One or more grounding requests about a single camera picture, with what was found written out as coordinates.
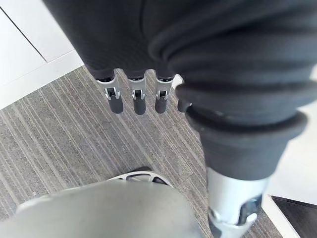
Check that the silver robot leg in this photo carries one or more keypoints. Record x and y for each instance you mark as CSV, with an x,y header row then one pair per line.
x,y
106,210

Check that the dark robot foot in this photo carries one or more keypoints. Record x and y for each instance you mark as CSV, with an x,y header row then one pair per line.
x,y
143,176

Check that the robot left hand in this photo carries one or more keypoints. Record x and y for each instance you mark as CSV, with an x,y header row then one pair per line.
x,y
198,62

